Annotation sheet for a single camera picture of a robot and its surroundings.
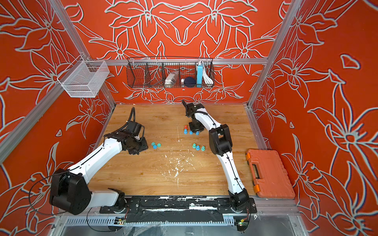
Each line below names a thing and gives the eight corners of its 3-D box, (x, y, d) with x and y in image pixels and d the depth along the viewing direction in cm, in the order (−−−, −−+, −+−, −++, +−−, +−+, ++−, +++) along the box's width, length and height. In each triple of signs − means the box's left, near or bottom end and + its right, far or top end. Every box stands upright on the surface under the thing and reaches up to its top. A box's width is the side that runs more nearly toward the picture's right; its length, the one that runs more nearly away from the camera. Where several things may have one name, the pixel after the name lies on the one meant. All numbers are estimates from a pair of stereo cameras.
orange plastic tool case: (256, 198, 77) (260, 196, 72) (244, 153, 94) (246, 149, 89) (292, 198, 77) (298, 196, 72) (273, 153, 94) (277, 149, 89)
